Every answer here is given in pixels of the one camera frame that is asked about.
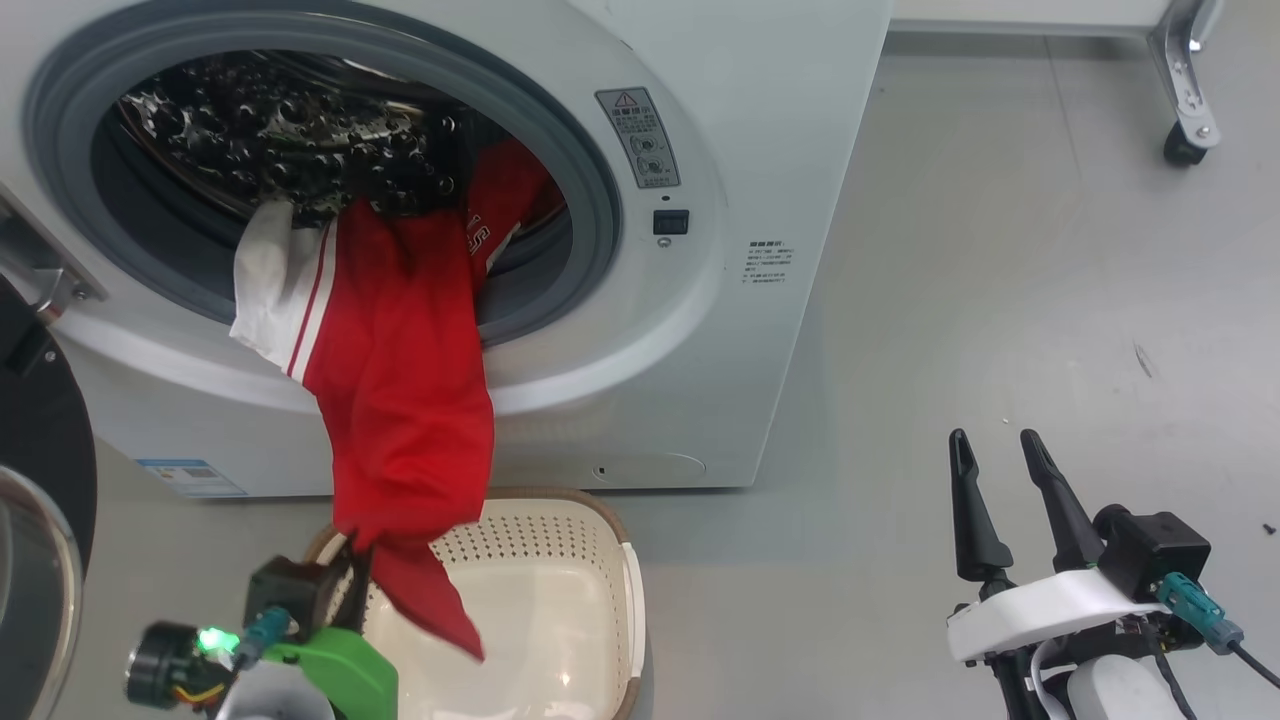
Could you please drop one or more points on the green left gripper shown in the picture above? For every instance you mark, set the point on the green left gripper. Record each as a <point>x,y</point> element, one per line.
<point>350,670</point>

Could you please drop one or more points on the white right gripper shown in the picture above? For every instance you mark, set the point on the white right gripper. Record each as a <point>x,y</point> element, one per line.
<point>1040,615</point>

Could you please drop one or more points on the red and white garment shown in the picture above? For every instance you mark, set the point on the red and white garment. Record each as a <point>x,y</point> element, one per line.
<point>400,350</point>

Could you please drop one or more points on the dark round glass washer door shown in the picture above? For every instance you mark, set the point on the dark round glass washer door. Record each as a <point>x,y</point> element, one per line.
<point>50,420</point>

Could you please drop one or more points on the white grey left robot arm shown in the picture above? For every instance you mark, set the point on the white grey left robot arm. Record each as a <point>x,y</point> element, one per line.
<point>270,700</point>

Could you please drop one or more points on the cream perforated basket brown rim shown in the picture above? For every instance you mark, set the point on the cream perforated basket brown rim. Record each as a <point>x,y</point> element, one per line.
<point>560,620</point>

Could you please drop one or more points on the white front-load washing machine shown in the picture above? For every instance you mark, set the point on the white front-load washing machine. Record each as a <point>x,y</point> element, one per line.
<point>700,400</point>

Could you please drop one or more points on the silver metal door hinge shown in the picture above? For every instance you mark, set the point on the silver metal door hinge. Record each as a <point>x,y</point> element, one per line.
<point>40,270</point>

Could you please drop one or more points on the perforated steel washer drum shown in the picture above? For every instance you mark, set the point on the perforated steel washer drum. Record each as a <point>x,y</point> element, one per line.
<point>250,120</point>

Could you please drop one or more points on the blue energy label sticker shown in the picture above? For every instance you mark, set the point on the blue energy label sticker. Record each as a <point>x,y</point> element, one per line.
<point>190,478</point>

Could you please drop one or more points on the black caster wheel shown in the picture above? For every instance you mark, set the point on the black caster wheel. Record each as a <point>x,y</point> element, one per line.
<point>1183,148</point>

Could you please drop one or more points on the silver metal cart leg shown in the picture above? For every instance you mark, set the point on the silver metal cart leg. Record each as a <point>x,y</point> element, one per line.
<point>1185,60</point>

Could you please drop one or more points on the white cart panel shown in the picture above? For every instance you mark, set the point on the white cart panel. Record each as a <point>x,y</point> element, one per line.
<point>1020,15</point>

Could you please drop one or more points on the grey warning sticker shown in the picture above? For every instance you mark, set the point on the grey warning sticker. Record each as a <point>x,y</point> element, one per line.
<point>640,140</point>

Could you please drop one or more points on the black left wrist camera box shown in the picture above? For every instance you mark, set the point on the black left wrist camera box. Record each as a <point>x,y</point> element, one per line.
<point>290,595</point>

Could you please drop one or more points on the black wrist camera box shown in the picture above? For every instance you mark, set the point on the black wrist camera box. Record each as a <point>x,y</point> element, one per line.
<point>290,595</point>
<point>1155,550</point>

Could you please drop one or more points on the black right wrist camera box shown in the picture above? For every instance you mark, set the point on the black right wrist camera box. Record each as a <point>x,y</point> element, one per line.
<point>1155,550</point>

